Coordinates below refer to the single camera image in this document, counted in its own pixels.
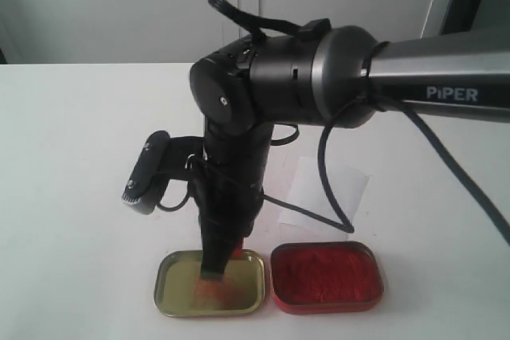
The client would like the red ink pad tin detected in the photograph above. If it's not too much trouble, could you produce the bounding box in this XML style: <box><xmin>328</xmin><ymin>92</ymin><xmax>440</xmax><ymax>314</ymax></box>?
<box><xmin>270</xmin><ymin>240</ymin><xmax>384</xmax><ymax>315</ymax></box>

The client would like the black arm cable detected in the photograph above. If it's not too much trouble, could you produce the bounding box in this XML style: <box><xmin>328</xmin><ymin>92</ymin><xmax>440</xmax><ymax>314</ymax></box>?
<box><xmin>262</xmin><ymin>96</ymin><xmax>510</xmax><ymax>248</ymax></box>

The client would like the red rubber stamp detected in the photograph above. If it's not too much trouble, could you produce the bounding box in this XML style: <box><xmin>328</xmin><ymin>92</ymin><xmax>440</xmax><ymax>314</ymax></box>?
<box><xmin>193</xmin><ymin>248</ymin><xmax>246</xmax><ymax>309</ymax></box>

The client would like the white paper sheet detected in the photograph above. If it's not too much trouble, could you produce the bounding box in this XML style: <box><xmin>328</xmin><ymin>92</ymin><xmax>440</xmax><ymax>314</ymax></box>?
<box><xmin>279</xmin><ymin>157</ymin><xmax>370</xmax><ymax>233</ymax></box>

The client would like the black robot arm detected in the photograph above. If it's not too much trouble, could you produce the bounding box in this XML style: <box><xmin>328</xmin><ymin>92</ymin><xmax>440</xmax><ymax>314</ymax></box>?
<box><xmin>189</xmin><ymin>26</ymin><xmax>509</xmax><ymax>279</ymax></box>

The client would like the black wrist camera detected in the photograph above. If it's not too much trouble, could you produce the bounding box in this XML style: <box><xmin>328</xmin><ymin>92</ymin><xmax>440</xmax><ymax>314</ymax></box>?
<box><xmin>122</xmin><ymin>131</ymin><xmax>202</xmax><ymax>215</ymax></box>

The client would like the gold tin lid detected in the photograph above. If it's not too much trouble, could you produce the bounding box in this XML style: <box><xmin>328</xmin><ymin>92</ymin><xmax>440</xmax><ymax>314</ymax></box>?
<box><xmin>154</xmin><ymin>249</ymin><xmax>266</xmax><ymax>318</ymax></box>

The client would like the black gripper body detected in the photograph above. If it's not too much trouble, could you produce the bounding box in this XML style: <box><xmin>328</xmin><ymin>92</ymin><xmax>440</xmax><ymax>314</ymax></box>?
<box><xmin>193</xmin><ymin>120</ymin><xmax>273</xmax><ymax>244</ymax></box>

